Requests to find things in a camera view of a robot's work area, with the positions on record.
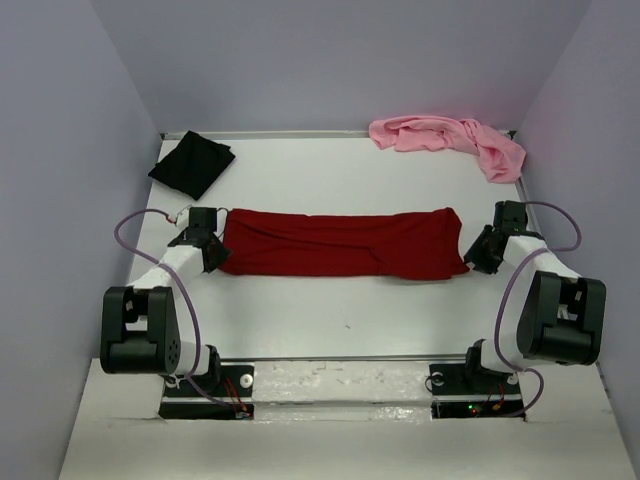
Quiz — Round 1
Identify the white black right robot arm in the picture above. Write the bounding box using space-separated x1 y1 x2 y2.
460 201 607 392

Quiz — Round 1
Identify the black folded t shirt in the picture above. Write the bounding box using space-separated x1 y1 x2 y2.
148 131 236 201

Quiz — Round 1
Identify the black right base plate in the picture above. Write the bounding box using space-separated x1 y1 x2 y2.
424 363 524 420

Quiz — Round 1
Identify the red t shirt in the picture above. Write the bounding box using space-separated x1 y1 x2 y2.
221 208 469 281

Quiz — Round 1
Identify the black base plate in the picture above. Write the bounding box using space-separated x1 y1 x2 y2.
158 362 255 421
424 363 524 420

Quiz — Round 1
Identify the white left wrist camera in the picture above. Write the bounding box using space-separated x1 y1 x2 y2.
168 205 191 231

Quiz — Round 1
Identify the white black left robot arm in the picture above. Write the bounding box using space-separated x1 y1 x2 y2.
99 206 230 405

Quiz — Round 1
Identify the pink t shirt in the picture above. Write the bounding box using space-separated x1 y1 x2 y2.
368 116 526 184

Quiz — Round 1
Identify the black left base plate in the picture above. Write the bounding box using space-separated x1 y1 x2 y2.
158 362 255 421

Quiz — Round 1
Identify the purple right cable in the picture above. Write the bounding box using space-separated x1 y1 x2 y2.
493 200 584 416

